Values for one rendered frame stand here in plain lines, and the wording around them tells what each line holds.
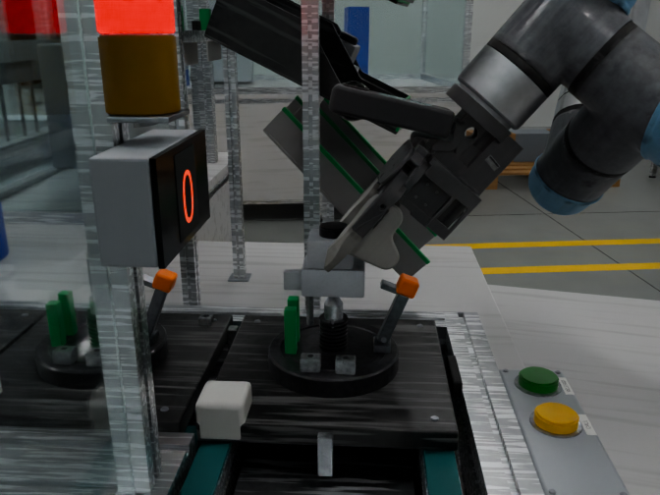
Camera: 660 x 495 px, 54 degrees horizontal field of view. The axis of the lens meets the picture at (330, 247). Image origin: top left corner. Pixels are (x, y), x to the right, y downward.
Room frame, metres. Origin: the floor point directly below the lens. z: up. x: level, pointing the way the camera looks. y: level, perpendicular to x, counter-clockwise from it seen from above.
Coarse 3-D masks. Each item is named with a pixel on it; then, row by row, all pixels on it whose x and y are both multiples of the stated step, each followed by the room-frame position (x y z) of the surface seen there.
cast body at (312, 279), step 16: (336, 224) 0.63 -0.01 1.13; (320, 240) 0.61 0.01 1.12; (320, 256) 0.61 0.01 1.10; (352, 256) 0.60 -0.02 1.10; (288, 272) 0.63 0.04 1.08; (304, 272) 0.61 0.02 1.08; (320, 272) 0.61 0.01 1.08; (336, 272) 0.60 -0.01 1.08; (352, 272) 0.60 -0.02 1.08; (288, 288) 0.63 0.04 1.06; (304, 288) 0.61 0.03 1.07; (320, 288) 0.61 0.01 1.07; (336, 288) 0.60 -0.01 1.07; (352, 288) 0.60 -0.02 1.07
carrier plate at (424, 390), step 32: (256, 320) 0.73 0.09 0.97; (352, 320) 0.74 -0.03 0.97; (416, 320) 0.74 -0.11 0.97; (256, 352) 0.65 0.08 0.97; (416, 352) 0.65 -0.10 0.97; (256, 384) 0.58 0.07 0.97; (416, 384) 0.58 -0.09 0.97; (448, 384) 0.59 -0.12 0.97; (256, 416) 0.52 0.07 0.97; (288, 416) 0.52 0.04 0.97; (320, 416) 0.52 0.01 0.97; (352, 416) 0.52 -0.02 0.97; (384, 416) 0.52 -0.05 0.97; (416, 416) 0.52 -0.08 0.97; (448, 416) 0.52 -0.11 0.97; (416, 448) 0.50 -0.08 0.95; (448, 448) 0.50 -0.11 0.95
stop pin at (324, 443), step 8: (320, 432) 0.51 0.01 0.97; (328, 432) 0.51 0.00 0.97; (320, 440) 0.50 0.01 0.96; (328, 440) 0.50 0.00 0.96; (320, 448) 0.50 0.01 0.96; (328, 448) 0.50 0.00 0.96; (320, 456) 0.50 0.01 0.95; (328, 456) 0.50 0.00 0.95; (320, 464) 0.50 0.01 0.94; (328, 464) 0.50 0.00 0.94; (320, 472) 0.50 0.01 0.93; (328, 472) 0.50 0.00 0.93
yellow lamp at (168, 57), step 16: (112, 48) 0.42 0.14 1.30; (128, 48) 0.42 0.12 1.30; (144, 48) 0.42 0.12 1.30; (160, 48) 0.43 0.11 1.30; (176, 48) 0.45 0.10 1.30; (112, 64) 0.42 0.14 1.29; (128, 64) 0.42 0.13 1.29; (144, 64) 0.42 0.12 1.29; (160, 64) 0.43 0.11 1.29; (176, 64) 0.44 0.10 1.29; (112, 80) 0.42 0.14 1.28; (128, 80) 0.42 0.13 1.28; (144, 80) 0.42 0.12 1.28; (160, 80) 0.43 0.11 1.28; (176, 80) 0.44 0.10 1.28; (112, 96) 0.42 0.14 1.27; (128, 96) 0.42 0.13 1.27; (144, 96) 0.42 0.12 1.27; (160, 96) 0.43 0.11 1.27; (176, 96) 0.44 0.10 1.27; (112, 112) 0.42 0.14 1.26; (128, 112) 0.42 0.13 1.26; (144, 112) 0.42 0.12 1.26; (160, 112) 0.43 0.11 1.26
